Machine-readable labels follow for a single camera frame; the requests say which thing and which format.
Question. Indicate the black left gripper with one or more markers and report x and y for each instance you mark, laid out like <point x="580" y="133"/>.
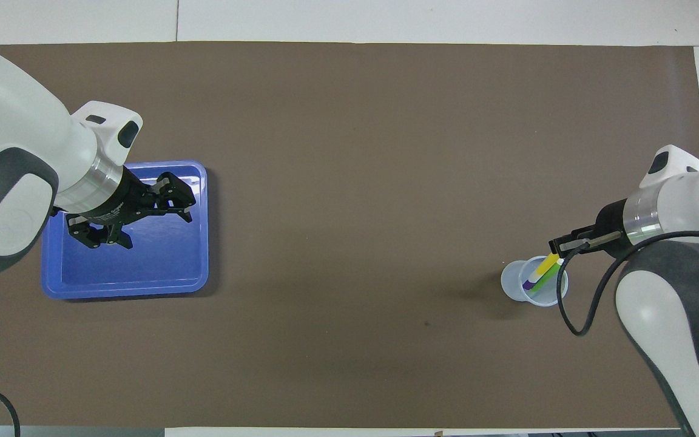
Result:
<point x="116" y="203"/>

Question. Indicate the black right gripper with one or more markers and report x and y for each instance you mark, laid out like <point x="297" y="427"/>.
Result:
<point x="613" y="227"/>

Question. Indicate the yellow marker pen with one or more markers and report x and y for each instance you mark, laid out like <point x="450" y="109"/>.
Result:
<point x="548" y="263"/>

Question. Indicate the green marker pen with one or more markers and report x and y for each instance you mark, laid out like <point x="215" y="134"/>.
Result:
<point x="545" y="280"/>

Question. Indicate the purple marker pen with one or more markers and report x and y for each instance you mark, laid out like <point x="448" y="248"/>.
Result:
<point x="530" y="283"/>

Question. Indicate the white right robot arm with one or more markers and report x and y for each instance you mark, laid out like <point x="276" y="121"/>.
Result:
<point x="677" y="291"/>

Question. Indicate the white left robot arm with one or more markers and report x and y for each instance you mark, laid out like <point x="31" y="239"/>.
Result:
<point x="16" y="121"/>

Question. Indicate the blue plastic tray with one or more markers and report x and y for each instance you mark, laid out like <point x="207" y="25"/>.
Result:
<point x="167" y="261"/>

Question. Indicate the translucent plastic cup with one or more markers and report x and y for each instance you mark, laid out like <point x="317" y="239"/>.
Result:
<point x="512" y="285"/>

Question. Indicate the brown table mat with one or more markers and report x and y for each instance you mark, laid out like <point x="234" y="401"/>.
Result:
<point x="355" y="182"/>

